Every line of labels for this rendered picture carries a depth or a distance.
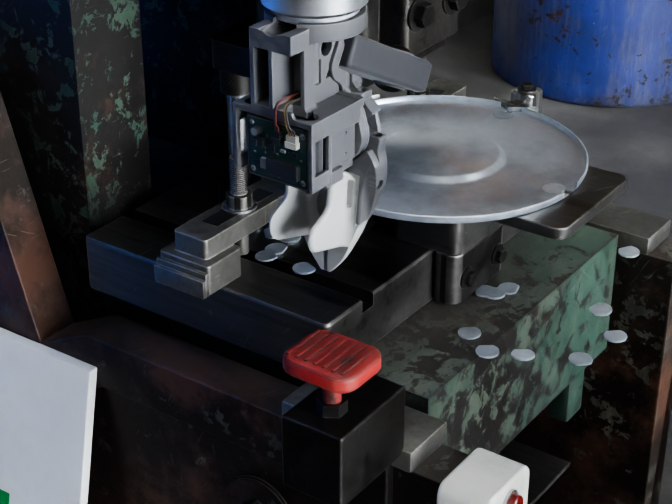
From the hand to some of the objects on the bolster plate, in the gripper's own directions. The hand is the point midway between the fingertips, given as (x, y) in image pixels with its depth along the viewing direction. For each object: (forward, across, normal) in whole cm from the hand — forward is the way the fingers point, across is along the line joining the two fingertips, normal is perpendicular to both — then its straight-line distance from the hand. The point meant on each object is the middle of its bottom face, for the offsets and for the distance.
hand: (333, 250), depth 112 cm
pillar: (+12, -30, +24) cm, 40 cm away
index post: (+15, -12, +50) cm, 54 cm away
